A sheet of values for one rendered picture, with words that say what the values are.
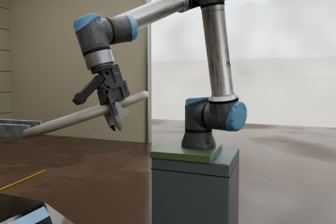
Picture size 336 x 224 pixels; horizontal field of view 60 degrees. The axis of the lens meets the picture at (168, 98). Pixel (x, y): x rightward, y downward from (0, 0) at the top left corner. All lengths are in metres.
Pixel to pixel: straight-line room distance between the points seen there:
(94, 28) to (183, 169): 0.84
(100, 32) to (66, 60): 6.02
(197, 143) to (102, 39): 0.83
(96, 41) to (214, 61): 0.66
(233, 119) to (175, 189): 0.46
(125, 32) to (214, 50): 0.53
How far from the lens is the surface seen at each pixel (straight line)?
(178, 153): 1.46
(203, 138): 1.56
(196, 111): 1.53
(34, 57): 7.60
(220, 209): 1.50
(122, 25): 1.01
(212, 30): 1.40
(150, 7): 1.30
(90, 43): 0.94
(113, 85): 0.94
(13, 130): 1.22
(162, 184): 1.55
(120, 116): 0.93
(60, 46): 7.10
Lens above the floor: 1.24
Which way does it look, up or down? 3 degrees down
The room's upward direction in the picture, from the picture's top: straight up
